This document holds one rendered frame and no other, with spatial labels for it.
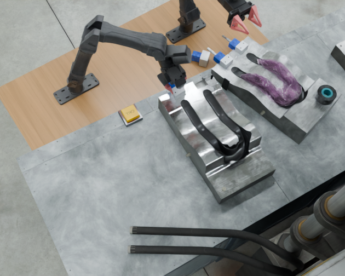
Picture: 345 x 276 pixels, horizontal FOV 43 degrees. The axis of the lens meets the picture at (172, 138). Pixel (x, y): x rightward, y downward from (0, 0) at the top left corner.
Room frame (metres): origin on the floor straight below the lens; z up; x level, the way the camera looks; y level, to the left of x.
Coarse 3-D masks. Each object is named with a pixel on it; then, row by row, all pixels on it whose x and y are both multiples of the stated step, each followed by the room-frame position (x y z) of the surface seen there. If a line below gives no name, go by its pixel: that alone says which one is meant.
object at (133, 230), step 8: (136, 232) 0.41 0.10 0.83; (144, 232) 0.41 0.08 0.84; (152, 232) 0.41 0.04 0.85; (160, 232) 0.41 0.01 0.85; (168, 232) 0.41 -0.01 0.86; (176, 232) 0.41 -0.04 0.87; (184, 232) 0.41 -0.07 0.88; (192, 232) 0.41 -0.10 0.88; (200, 232) 0.41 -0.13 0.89; (208, 232) 0.41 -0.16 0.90; (216, 232) 0.41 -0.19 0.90; (224, 232) 0.41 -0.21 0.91
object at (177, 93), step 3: (174, 84) 1.01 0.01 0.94; (171, 87) 1.00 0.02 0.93; (174, 87) 0.99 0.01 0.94; (183, 87) 0.99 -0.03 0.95; (174, 90) 0.98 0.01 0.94; (177, 90) 0.98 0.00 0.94; (180, 90) 0.98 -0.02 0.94; (183, 90) 0.98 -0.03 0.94; (171, 93) 0.99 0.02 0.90; (174, 93) 0.96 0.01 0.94; (177, 93) 0.96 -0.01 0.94; (180, 93) 0.97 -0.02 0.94; (183, 93) 0.98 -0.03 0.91; (174, 96) 0.96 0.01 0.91; (177, 96) 0.97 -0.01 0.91; (180, 96) 0.98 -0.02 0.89
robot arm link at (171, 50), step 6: (168, 48) 1.02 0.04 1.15; (174, 48) 1.02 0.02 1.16; (180, 48) 1.02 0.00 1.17; (186, 48) 1.02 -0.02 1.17; (156, 54) 0.98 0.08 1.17; (162, 54) 0.98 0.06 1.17; (168, 54) 1.00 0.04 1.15; (174, 54) 1.00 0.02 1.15; (180, 54) 1.00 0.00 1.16; (186, 54) 1.00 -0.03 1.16; (156, 60) 0.98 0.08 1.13; (174, 60) 0.99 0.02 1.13; (180, 60) 0.99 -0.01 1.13; (186, 60) 0.99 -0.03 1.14
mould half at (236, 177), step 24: (168, 96) 0.98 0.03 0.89; (192, 96) 0.99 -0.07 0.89; (216, 96) 1.00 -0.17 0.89; (168, 120) 0.89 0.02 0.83; (216, 120) 0.88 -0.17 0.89; (240, 120) 0.88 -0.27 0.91; (192, 144) 0.75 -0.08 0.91; (216, 168) 0.68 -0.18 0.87; (240, 168) 0.69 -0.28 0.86; (264, 168) 0.70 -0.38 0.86; (216, 192) 0.58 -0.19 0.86; (240, 192) 0.61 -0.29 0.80
